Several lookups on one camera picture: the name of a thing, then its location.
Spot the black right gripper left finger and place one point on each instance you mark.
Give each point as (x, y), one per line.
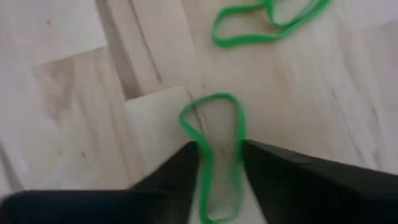
(109, 208)

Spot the green rubber band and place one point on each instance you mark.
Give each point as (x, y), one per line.
(205, 174)
(245, 39)

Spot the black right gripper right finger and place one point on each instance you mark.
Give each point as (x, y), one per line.
(311, 193)

